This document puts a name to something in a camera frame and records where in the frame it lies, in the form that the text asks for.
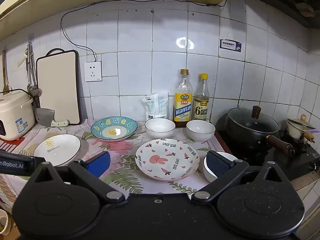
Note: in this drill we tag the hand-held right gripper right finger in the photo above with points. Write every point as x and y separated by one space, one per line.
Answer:
217 163

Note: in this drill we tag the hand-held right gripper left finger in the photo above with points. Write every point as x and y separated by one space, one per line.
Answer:
98 163

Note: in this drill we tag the white bowl with dark rim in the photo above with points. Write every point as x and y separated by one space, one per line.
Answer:
208 173

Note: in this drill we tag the small white ribbed bowl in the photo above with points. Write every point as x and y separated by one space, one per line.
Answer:
200 131

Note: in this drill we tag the blue fried egg plate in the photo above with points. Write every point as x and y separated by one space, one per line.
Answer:
113 130

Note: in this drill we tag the white sun print plate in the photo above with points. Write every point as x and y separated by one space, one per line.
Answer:
57 148

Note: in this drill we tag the pink rabbit print plate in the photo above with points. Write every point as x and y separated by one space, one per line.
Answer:
162 161

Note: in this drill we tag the large white ribbed bowl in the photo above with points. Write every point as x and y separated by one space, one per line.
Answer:
160 127

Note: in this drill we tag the floral tablecloth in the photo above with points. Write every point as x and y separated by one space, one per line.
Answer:
120 155

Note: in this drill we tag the black pot with glass lid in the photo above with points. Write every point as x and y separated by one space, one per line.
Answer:
250 132

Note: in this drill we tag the white rice cooker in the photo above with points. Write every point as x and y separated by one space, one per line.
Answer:
15 115

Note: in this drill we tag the clear vinegar bottle yellow cap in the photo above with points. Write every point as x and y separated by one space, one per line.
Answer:
201 105

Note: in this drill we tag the yellow label cooking wine bottle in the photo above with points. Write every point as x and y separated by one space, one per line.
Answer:
183 102

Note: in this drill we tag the white salt packet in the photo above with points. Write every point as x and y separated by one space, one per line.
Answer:
163 102
150 107

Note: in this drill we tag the hanging metal ladle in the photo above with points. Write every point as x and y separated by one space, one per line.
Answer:
32 87

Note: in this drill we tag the black gas stove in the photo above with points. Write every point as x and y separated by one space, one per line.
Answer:
300 160

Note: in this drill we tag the small cream enamel pot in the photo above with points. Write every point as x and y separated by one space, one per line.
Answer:
296 132

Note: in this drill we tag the white cutting board black edge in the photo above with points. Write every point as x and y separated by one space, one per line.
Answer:
58 87

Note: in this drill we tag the hanging wooden spatula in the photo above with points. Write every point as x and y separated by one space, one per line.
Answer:
5 80

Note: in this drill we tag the range hood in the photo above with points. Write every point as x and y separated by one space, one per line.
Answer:
287 0

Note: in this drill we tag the white wall socket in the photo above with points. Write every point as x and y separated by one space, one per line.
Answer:
93 71

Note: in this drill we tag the purple wall sticker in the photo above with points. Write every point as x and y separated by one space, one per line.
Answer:
230 45

